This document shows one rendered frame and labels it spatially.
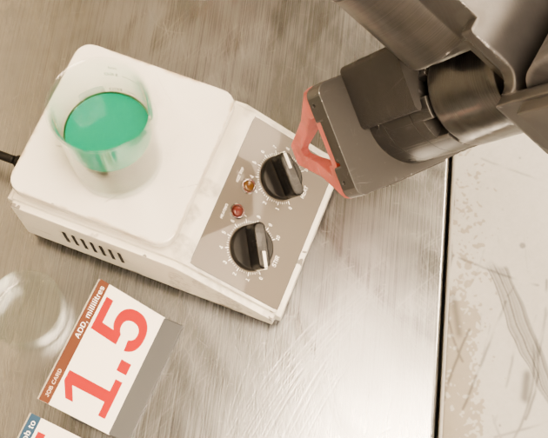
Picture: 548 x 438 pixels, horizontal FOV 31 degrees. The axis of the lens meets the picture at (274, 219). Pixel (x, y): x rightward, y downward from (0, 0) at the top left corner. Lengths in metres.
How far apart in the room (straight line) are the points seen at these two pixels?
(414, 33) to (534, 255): 0.33
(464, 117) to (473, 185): 0.28
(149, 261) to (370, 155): 0.20
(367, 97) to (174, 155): 0.18
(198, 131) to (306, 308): 0.15
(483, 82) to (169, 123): 0.27
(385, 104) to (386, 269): 0.23
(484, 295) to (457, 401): 0.08
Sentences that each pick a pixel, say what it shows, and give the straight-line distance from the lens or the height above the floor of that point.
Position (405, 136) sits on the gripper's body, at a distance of 0.53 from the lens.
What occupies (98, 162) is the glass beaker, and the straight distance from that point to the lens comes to 0.61.
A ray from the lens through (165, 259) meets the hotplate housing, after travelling 0.67.
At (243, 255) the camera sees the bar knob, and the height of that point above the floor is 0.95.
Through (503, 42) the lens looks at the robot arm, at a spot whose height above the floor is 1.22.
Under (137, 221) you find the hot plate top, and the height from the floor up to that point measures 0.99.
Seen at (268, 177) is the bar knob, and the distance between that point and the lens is 0.70.
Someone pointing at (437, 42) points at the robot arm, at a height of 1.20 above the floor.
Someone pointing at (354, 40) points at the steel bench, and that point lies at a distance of 0.82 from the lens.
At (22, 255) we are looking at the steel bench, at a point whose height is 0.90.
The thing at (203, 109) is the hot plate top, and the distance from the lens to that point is 0.69.
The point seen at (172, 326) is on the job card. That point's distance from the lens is 0.72.
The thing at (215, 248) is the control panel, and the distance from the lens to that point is 0.68.
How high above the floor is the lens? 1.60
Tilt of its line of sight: 70 degrees down
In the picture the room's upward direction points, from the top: 1 degrees counter-clockwise
